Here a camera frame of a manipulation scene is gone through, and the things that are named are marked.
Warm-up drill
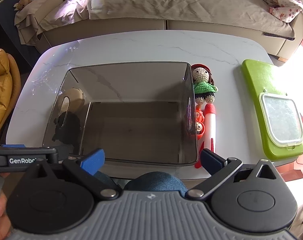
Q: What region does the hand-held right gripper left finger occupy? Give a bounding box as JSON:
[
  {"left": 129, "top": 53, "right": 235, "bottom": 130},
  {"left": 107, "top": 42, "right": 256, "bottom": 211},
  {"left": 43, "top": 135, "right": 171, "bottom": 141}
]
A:
[{"left": 24, "top": 149, "right": 122, "bottom": 201}]

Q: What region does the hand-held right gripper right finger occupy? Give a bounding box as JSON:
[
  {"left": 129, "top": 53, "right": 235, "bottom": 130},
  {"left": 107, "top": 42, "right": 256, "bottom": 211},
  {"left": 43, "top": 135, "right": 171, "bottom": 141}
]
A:
[{"left": 186, "top": 149, "right": 283, "bottom": 200}]

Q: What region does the white foam rocket red tip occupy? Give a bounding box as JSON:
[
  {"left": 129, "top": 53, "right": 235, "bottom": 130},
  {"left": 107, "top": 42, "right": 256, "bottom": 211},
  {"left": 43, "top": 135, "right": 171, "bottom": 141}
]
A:
[{"left": 194, "top": 104, "right": 217, "bottom": 168}]

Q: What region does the red figurine toy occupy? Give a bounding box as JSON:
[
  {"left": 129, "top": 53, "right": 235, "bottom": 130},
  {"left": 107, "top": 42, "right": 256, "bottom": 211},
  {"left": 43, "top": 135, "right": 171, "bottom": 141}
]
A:
[{"left": 193, "top": 105, "right": 206, "bottom": 140}]

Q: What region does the transparent grey storage box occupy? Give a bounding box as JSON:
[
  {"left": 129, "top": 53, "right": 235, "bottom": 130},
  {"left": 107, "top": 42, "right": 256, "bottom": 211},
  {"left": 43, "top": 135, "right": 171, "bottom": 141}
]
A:
[{"left": 42, "top": 61, "right": 199, "bottom": 167}]

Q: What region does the crochet doll green dress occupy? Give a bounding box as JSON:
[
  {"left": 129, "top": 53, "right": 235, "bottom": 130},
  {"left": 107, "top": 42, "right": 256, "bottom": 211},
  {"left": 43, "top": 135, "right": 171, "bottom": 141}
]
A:
[{"left": 191, "top": 64, "right": 219, "bottom": 104}]

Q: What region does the person's left hand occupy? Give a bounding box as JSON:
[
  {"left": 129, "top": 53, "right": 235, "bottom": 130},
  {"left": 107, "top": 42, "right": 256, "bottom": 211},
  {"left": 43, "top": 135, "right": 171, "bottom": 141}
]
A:
[{"left": 0, "top": 192, "right": 12, "bottom": 240}]

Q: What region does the dark object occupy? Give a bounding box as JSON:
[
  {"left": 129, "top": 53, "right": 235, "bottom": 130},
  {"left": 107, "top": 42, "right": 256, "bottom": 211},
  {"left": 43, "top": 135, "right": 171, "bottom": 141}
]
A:
[{"left": 53, "top": 112, "right": 81, "bottom": 147}]

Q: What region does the yellow leather chair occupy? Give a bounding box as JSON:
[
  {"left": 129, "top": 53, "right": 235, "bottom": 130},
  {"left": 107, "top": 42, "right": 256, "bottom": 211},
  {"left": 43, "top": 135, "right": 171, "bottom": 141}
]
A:
[{"left": 0, "top": 49, "right": 22, "bottom": 145}]

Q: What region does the round beige object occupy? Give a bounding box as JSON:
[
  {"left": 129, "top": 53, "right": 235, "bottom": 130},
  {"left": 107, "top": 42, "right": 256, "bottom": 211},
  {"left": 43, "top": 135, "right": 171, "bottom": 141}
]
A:
[{"left": 64, "top": 87, "right": 86, "bottom": 113}]

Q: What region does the green bin lid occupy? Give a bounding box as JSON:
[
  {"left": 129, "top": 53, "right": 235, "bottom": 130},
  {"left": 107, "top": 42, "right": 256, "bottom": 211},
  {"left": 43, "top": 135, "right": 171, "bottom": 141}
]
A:
[{"left": 241, "top": 59, "right": 303, "bottom": 162}]

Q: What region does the black cabinet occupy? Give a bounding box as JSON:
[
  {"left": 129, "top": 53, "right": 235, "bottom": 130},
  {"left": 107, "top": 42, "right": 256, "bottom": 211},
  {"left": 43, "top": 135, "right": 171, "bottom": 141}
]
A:
[{"left": 0, "top": 0, "right": 43, "bottom": 68}]

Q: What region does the beige leather sofa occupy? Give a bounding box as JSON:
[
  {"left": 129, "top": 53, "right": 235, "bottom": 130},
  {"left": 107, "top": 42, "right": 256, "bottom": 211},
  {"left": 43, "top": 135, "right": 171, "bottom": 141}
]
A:
[{"left": 35, "top": 12, "right": 303, "bottom": 60}]

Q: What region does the brown teddy bear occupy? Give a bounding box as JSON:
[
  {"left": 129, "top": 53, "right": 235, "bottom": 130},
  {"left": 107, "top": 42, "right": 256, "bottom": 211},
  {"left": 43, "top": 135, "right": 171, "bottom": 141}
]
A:
[{"left": 14, "top": 0, "right": 33, "bottom": 12}]

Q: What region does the beige covered bed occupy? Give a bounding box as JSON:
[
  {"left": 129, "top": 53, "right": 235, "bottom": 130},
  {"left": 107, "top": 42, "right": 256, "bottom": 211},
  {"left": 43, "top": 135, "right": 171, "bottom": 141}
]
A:
[{"left": 14, "top": 0, "right": 296, "bottom": 46}]

